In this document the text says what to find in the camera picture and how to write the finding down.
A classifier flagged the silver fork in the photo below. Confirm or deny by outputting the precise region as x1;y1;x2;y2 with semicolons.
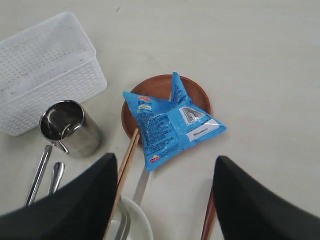
48;162;65;195

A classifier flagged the white ceramic bowl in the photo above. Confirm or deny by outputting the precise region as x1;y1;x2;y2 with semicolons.
104;197;154;240

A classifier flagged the silver table knife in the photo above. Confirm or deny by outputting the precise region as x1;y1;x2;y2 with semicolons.
24;145;53;207

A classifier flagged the blue snack bag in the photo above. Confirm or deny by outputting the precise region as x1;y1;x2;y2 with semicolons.
122;72;227;172

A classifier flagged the wooden chopstick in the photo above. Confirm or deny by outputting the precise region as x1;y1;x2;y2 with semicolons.
117;133;140;192
103;128;140;239

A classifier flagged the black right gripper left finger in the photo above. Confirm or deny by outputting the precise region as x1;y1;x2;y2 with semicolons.
0;153;118;240

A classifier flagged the wooden handled metal scoop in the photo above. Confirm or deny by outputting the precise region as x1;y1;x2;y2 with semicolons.
200;187;216;240

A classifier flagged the wooden chopstick back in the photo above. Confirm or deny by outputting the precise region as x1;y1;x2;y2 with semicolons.
117;133;140;192

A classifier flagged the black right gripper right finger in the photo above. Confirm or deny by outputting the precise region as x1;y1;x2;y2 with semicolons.
212;155;320;240

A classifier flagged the stainless steel cup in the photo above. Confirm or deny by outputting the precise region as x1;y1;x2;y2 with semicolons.
39;99;103;158

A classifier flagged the brown round plate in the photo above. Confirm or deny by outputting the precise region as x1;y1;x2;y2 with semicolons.
121;74;213;138

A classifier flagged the white perforated plastic basket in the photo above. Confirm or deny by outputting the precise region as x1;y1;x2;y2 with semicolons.
0;11;107;136

